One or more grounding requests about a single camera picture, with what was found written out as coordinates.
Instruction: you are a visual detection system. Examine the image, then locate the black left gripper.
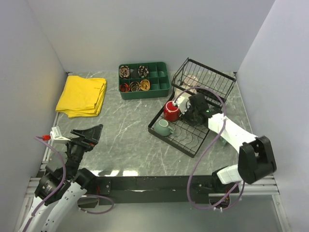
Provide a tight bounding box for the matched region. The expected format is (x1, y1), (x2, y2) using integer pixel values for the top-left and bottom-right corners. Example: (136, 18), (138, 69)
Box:
(63, 123), (102, 177)

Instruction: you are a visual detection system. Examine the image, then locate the white mug green inside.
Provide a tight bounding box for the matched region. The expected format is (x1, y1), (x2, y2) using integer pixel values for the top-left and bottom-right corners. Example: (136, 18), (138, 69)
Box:
(174, 88), (191, 100)

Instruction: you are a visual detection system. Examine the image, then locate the red mug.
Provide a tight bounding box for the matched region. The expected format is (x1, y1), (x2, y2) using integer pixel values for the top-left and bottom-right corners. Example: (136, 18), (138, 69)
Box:
(164, 101), (180, 122)

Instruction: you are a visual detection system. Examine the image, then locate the pink speckled mug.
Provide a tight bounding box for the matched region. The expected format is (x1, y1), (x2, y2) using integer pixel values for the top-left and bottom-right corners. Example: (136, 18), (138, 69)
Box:
(182, 75), (199, 88)

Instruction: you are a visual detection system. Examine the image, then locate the teal cup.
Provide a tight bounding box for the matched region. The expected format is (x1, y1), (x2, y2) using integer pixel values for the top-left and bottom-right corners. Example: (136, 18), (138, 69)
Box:
(154, 119), (174, 136)

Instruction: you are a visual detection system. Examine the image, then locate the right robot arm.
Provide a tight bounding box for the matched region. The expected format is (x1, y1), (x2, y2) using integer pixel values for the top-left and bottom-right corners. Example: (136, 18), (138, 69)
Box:
(175, 93), (277, 192)

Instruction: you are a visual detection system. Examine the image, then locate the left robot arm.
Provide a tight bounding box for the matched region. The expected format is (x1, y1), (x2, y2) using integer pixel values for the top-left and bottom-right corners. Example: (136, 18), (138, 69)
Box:
(19, 124), (103, 232)

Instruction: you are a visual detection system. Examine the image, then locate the yellow folded cloth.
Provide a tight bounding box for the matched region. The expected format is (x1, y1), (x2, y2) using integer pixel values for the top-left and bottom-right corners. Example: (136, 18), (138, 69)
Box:
(56, 75), (107, 118)

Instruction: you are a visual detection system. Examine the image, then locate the orange black rolled tie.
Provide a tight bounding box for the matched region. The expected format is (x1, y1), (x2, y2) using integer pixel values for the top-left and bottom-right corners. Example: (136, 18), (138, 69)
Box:
(120, 83), (130, 92)

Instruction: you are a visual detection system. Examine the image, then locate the yellow rolled tie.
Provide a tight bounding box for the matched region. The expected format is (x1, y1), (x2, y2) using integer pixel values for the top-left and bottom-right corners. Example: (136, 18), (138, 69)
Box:
(140, 79), (150, 91)

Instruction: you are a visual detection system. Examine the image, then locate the brown black rolled tie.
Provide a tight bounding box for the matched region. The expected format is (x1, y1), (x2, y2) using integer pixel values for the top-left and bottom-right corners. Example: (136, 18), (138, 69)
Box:
(130, 81), (140, 92)

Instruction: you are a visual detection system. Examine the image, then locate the green compartment tray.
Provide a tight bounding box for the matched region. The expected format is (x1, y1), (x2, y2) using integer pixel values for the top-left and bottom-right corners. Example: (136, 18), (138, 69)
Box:
(118, 62), (171, 100)

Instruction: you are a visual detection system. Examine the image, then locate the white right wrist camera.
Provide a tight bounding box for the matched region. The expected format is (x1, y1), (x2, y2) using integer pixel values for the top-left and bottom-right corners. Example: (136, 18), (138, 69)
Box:
(172, 96), (191, 115)

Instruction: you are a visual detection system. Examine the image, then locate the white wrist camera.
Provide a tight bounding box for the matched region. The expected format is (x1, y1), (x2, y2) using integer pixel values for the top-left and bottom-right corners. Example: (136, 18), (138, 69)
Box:
(42, 126), (70, 144)
(172, 96), (191, 115)

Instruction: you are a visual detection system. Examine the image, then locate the black wire dish rack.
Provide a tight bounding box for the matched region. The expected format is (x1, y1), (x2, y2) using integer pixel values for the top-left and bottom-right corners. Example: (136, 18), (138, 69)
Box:
(148, 58), (236, 158)

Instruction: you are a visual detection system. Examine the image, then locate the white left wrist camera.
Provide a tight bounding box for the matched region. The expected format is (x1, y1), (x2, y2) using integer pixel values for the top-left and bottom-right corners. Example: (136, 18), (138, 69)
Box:
(42, 126), (70, 144)

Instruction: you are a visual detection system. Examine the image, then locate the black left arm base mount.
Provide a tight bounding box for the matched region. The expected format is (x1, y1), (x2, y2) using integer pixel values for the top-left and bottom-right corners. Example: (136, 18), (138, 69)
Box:
(77, 178), (112, 209)

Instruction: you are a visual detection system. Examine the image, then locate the black table front rail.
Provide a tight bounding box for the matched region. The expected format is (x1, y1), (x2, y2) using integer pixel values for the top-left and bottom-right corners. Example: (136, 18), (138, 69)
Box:
(97, 175), (194, 203)

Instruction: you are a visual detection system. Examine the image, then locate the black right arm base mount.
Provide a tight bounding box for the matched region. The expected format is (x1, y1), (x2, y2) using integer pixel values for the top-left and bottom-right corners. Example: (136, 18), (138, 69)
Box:
(191, 171), (235, 204)

